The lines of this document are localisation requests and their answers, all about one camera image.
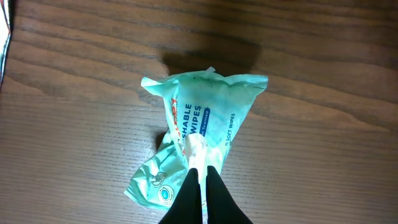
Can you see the red Top chocolate bar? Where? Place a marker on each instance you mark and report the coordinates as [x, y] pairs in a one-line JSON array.
[[6, 32]]

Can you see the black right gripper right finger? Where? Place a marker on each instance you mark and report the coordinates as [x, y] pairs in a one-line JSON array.
[[221, 207]]

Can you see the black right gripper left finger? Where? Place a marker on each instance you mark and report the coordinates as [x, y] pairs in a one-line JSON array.
[[186, 208]]

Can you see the teal green wipes pack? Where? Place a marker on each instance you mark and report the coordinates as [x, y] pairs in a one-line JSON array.
[[204, 111]]

